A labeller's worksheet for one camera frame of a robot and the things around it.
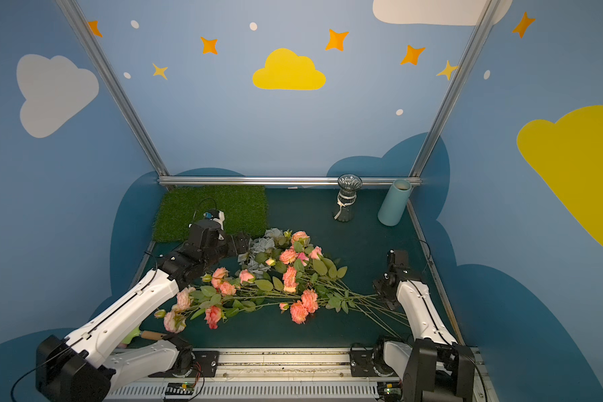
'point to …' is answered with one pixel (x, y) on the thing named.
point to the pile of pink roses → (280, 270)
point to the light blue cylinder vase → (394, 203)
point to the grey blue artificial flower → (255, 260)
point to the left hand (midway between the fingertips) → (237, 234)
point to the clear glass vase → (348, 184)
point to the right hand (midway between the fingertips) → (384, 288)
